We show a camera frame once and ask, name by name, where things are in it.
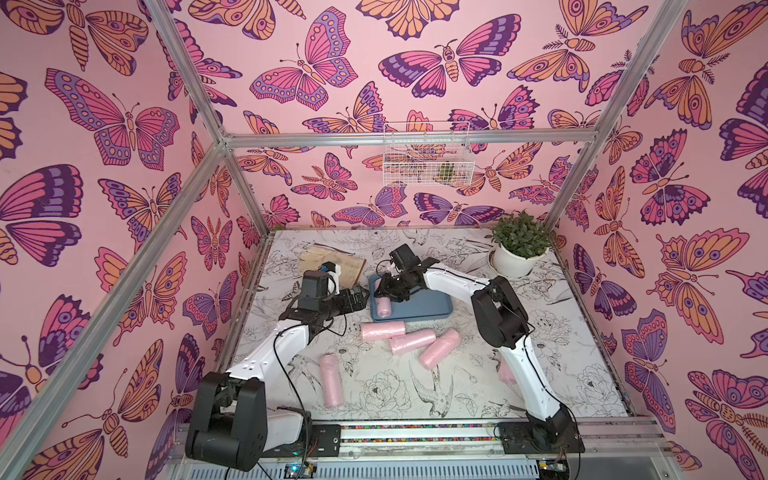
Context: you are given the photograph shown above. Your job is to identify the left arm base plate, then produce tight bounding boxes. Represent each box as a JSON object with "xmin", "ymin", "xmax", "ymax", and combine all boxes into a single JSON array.
[{"xmin": 262, "ymin": 424, "xmax": 342, "ymax": 458}]

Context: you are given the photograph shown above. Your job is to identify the beige cloth with red trim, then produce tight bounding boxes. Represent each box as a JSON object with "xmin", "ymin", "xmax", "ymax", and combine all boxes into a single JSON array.
[{"xmin": 297, "ymin": 244, "xmax": 366, "ymax": 289}]

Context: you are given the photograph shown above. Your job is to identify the blue plastic storage box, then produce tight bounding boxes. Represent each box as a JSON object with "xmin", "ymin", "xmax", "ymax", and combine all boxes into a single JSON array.
[{"xmin": 368, "ymin": 275, "xmax": 453, "ymax": 322}]

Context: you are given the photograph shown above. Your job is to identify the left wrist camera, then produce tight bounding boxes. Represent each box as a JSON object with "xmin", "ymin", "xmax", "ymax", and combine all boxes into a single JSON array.
[{"xmin": 320, "ymin": 261, "xmax": 341, "ymax": 295}]

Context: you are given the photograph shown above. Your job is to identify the potted green plant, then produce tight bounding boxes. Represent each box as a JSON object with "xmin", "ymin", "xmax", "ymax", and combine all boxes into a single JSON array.
[{"xmin": 491, "ymin": 211, "xmax": 551, "ymax": 278}]

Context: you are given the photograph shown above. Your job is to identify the aluminium frame struts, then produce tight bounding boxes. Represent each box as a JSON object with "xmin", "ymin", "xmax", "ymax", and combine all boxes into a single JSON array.
[{"xmin": 1, "ymin": 1, "xmax": 687, "ymax": 479}]

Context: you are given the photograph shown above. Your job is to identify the pink trash bag roll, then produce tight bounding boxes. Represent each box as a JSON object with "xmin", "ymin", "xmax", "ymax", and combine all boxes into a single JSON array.
[
  {"xmin": 319, "ymin": 354, "xmax": 345, "ymax": 409},
  {"xmin": 360, "ymin": 321, "xmax": 406, "ymax": 343},
  {"xmin": 375, "ymin": 297, "xmax": 392, "ymax": 319},
  {"xmin": 497, "ymin": 359, "xmax": 516, "ymax": 385},
  {"xmin": 389, "ymin": 329, "xmax": 437, "ymax": 356},
  {"xmin": 419, "ymin": 328, "xmax": 461, "ymax": 370}
]

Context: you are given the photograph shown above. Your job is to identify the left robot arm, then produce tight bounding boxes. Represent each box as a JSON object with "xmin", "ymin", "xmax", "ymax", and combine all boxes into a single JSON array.
[{"xmin": 185, "ymin": 267, "xmax": 370, "ymax": 472}]

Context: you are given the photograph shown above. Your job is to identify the aluminium front rail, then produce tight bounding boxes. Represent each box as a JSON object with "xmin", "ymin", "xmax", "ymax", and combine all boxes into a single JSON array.
[{"xmin": 160, "ymin": 417, "xmax": 684, "ymax": 479}]

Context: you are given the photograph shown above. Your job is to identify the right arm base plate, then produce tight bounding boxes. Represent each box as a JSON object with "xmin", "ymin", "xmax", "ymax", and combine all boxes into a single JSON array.
[{"xmin": 495, "ymin": 421, "xmax": 586, "ymax": 456}]

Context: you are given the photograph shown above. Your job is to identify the white wire basket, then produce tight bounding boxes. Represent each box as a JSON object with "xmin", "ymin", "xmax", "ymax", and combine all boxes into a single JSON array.
[{"xmin": 381, "ymin": 128, "xmax": 476, "ymax": 188}]

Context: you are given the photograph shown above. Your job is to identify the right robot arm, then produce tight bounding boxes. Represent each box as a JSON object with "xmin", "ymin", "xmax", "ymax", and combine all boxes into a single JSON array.
[{"xmin": 375, "ymin": 244, "xmax": 581, "ymax": 445}]

